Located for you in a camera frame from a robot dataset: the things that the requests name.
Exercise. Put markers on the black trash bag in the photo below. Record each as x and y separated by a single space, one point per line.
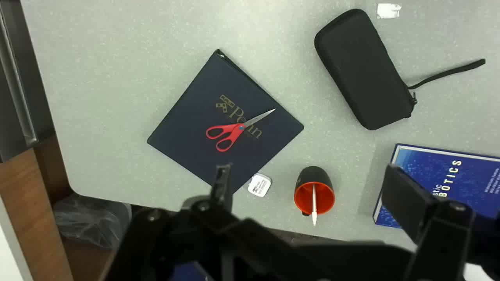
91 221

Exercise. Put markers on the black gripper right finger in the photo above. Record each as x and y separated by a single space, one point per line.
415 208

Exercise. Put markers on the black zipper pouch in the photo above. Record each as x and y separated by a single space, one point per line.
360 65

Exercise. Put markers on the blue robotics book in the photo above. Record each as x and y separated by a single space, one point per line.
463 177

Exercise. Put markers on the white tape piece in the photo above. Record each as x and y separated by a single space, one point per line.
388 10

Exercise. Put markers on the black and red mug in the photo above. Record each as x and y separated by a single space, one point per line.
326 193

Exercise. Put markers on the dark navy folder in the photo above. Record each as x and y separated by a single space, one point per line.
224 94

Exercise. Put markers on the white pen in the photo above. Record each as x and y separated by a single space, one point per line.
315 205

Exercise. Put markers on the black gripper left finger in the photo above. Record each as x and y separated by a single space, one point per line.
221 191

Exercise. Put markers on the red handled scissors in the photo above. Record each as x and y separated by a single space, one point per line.
227 135

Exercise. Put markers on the small white card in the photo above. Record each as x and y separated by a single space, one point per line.
260 185

